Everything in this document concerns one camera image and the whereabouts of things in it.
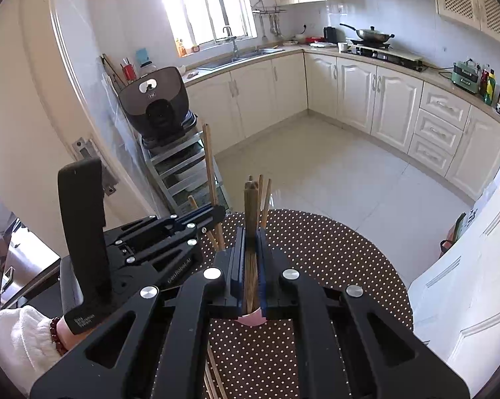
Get metal shelf rack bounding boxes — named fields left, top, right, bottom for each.
left=139, top=131, right=230, bottom=212

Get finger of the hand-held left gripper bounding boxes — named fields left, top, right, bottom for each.
left=108, top=204, right=226, bottom=242
left=114, top=226, right=206, bottom=277

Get group of wooden chopsticks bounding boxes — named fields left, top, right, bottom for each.
left=204, top=347, right=230, bottom=399

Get green box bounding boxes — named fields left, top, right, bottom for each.
left=453, top=212, right=469, bottom=242

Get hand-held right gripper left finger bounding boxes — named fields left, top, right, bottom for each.
left=30, top=228, right=247, bottom=399

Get cream base cabinets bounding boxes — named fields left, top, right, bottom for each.
left=183, top=48, right=500, bottom=200

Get single wooden chopstick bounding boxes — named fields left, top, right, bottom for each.
left=188, top=195, right=219, bottom=252
left=203, top=124, right=226, bottom=252
left=257, top=174, right=264, bottom=233
left=261, top=179, right=272, bottom=230

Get hanging kitchen utensils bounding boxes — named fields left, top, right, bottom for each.
left=260, top=13, right=284, bottom=44

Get black rounded appliance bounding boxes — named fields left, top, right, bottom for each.
left=117, top=66, right=198, bottom=148

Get wall utensil rack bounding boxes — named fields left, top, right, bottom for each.
left=251, top=0, right=287, bottom=15

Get green countertop cooker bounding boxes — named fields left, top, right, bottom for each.
left=451, top=59, right=481, bottom=94

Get chrome faucet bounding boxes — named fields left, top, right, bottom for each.
left=222, top=26, right=239, bottom=55

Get metal door strike plate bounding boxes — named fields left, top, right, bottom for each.
left=72, top=135, right=119, bottom=196

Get red bead bracelet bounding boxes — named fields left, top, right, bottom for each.
left=49, top=317, right=69, bottom=357

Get steel kitchen sink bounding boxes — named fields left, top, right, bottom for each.
left=198, top=48, right=284, bottom=71

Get person's left forearm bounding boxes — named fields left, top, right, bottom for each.
left=0, top=305, right=86, bottom=397

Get black gas stove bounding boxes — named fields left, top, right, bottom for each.
left=347, top=42, right=424, bottom=72

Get bundle of wooden chopsticks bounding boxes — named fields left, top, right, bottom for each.
left=244, top=176, right=259, bottom=314

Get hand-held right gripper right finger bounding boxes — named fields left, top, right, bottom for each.
left=256, top=232, right=471, bottom=399

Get pink cup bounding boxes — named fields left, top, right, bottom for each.
left=237, top=307, right=266, bottom=326

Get wok with lid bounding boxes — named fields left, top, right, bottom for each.
left=339, top=23, right=395, bottom=44

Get green bottle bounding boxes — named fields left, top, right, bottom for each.
left=484, top=70, right=496, bottom=106

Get kitchen window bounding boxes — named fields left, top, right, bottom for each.
left=154, top=0, right=259, bottom=57

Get white door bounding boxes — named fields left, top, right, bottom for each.
left=408, top=133, right=500, bottom=391

